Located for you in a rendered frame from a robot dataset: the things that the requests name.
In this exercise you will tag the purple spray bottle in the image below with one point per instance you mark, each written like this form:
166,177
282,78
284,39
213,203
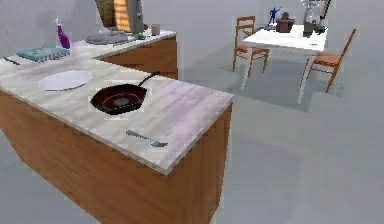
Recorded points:
63,37

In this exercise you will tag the white dining table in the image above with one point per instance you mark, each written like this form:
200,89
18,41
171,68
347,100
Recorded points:
290,41

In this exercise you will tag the dark maroon pot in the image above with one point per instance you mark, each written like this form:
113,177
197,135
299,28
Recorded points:
285,24

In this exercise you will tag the wooden kitchen counter marble top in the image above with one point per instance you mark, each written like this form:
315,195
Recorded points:
140,186

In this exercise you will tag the glass vase with plant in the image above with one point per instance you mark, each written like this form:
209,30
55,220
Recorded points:
311,20

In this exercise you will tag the blue figurine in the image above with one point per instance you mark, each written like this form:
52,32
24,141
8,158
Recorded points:
273,15

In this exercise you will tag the white plate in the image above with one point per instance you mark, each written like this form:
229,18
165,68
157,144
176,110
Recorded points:
64,80

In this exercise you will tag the black frying pan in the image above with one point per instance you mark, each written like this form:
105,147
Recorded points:
118,98

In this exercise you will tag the wooden window blind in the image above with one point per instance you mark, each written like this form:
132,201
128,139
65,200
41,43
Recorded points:
115,13

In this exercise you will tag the grey sink basin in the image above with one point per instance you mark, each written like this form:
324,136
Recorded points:
106,37

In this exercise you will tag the black knife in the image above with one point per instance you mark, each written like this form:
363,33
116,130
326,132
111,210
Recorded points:
11,61

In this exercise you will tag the grey cup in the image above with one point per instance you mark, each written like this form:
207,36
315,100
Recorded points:
155,29

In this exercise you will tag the wooden chair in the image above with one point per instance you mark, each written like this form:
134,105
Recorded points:
248,46
328,60

